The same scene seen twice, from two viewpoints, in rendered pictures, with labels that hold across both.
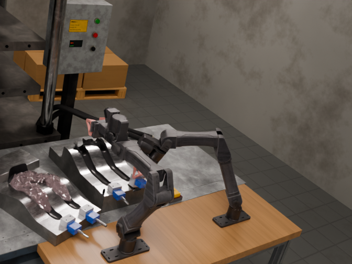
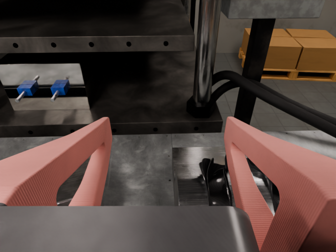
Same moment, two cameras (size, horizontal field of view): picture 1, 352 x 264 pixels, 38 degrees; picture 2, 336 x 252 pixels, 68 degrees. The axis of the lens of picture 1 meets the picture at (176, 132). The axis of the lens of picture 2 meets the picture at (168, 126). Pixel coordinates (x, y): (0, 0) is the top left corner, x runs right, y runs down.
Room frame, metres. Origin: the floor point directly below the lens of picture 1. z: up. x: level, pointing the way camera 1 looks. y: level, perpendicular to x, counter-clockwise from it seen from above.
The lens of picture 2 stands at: (1.82, 0.28, 1.27)
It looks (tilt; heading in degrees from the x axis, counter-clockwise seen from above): 37 degrees down; 43
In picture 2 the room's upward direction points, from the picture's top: straight up
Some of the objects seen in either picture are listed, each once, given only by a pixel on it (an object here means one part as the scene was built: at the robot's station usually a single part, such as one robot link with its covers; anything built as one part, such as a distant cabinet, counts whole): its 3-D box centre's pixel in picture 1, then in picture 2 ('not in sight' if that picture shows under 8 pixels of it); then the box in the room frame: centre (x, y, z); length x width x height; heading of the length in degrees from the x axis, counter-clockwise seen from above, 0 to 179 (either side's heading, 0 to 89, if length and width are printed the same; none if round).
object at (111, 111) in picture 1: (109, 120); not in sight; (1.81, 0.27, 1.25); 0.07 x 0.06 x 0.11; 133
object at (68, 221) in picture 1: (76, 229); not in sight; (1.60, 0.29, 0.85); 0.13 x 0.05 x 0.05; 63
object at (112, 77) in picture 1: (69, 69); (288, 53); (4.91, 1.23, 0.19); 1.09 x 0.78 x 0.38; 134
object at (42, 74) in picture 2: not in sight; (66, 59); (2.25, 1.27, 0.87); 0.50 x 0.27 x 0.17; 46
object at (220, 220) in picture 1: (233, 212); not in sight; (2.02, -0.36, 0.84); 0.20 x 0.07 x 0.08; 133
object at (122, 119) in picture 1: (120, 134); not in sight; (1.74, 0.21, 1.24); 0.12 x 0.09 x 0.12; 43
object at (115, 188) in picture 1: (120, 195); not in sight; (1.85, 0.17, 0.89); 0.13 x 0.05 x 0.05; 46
